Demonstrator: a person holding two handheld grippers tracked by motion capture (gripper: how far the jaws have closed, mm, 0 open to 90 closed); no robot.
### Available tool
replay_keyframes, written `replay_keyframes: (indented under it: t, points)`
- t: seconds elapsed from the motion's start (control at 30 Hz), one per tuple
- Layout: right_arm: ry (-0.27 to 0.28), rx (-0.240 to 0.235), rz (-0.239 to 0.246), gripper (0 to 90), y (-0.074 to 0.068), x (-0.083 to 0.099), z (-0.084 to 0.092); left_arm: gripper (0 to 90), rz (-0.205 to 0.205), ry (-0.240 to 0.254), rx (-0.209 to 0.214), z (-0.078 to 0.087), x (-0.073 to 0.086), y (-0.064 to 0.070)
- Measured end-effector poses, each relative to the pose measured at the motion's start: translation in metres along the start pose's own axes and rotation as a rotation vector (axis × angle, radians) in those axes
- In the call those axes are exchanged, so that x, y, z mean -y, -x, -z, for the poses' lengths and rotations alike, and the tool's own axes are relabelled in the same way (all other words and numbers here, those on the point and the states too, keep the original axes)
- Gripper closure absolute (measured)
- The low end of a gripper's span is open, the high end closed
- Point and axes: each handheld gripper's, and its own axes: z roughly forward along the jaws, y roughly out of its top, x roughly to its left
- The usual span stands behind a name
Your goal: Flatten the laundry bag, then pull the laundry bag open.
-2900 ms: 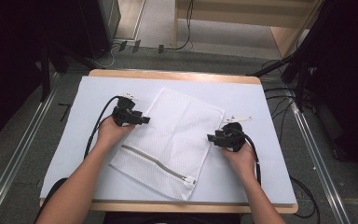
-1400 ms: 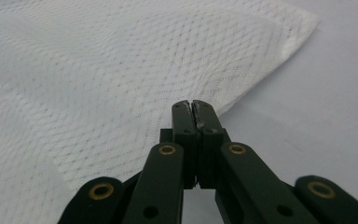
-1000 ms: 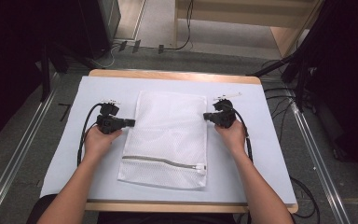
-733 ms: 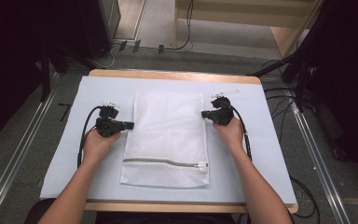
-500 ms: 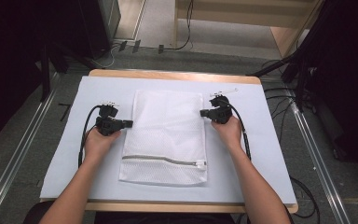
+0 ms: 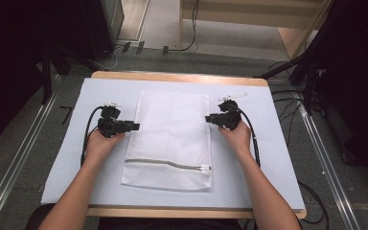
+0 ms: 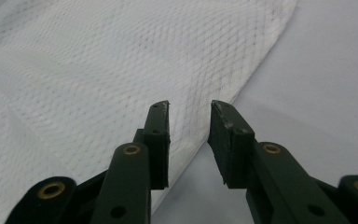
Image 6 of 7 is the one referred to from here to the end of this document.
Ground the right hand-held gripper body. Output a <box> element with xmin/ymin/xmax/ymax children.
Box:
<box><xmin>216</xmin><ymin>92</ymin><xmax>249</xmax><ymax>131</ymax></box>

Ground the white table sheet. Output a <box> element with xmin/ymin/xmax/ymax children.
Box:
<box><xmin>40</xmin><ymin>77</ymin><xmax>307</xmax><ymax>211</ymax></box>

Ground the person's dark clothing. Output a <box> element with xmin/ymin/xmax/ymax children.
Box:
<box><xmin>25</xmin><ymin>202</ymin><xmax>305</xmax><ymax>230</ymax></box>

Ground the metal floor rail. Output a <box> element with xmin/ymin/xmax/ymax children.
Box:
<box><xmin>291</xmin><ymin>90</ymin><xmax>362</xmax><ymax>230</ymax></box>
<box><xmin>0</xmin><ymin>75</ymin><xmax>61</xmax><ymax>230</ymax></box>

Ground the person's right hand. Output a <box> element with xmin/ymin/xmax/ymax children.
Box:
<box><xmin>217</xmin><ymin>120</ymin><xmax>254</xmax><ymax>161</ymax></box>

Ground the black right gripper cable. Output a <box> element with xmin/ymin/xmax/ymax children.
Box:
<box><xmin>236</xmin><ymin>107</ymin><xmax>263</xmax><ymax>169</ymax></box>

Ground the black metal stand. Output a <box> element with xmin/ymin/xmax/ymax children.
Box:
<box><xmin>39</xmin><ymin>41</ymin><xmax>104</xmax><ymax>105</ymax></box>
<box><xmin>253</xmin><ymin>54</ymin><xmax>327</xmax><ymax>116</ymax></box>

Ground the black floor cable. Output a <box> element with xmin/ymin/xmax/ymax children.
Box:
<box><xmin>296</xmin><ymin>180</ymin><xmax>330</xmax><ymax>225</ymax></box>

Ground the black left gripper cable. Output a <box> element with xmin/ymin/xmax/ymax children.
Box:
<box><xmin>80</xmin><ymin>105</ymin><xmax>105</xmax><ymax>168</ymax></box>

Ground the dark cabinet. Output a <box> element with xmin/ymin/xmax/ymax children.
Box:
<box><xmin>52</xmin><ymin>0</ymin><xmax>126</xmax><ymax>61</ymax></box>

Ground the wooden table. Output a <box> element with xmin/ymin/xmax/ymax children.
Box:
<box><xmin>85</xmin><ymin>70</ymin><xmax>308</xmax><ymax>220</ymax></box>

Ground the person's left hand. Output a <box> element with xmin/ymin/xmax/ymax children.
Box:
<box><xmin>83</xmin><ymin>128</ymin><xmax>127</xmax><ymax>168</ymax></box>

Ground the light wooden shelf unit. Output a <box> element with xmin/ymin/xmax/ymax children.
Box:
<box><xmin>177</xmin><ymin>0</ymin><xmax>334</xmax><ymax>60</ymax></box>

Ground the white mesh laundry bag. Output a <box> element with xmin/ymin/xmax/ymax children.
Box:
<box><xmin>120</xmin><ymin>90</ymin><xmax>214</xmax><ymax>193</ymax></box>

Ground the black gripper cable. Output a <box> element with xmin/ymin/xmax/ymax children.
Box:
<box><xmin>236</xmin><ymin>107</ymin><xmax>263</xmax><ymax>169</ymax></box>
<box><xmin>80</xmin><ymin>105</ymin><xmax>105</xmax><ymax>168</ymax></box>

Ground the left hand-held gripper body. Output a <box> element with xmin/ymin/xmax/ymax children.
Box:
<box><xmin>96</xmin><ymin>101</ymin><xmax>127</xmax><ymax>139</ymax></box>

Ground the black hanging cable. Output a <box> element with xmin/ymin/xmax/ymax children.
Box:
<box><xmin>167</xmin><ymin>0</ymin><xmax>200</xmax><ymax>53</ymax></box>

